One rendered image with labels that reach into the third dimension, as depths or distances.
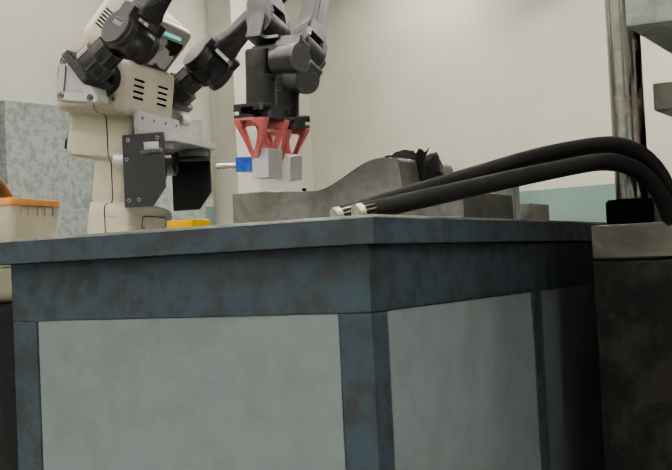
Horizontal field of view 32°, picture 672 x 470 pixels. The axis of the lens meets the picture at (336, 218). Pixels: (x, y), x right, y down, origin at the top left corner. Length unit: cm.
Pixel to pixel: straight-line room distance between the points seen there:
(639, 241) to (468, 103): 847
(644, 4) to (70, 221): 691
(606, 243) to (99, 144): 119
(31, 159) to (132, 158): 566
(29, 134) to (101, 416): 654
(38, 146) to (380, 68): 395
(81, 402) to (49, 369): 8
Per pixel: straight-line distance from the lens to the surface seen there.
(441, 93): 1068
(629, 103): 216
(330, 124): 1135
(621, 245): 211
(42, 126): 835
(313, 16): 258
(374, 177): 220
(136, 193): 259
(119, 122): 268
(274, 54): 217
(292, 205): 229
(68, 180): 845
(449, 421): 176
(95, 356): 179
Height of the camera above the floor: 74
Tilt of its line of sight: 2 degrees up
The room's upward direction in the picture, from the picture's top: 3 degrees counter-clockwise
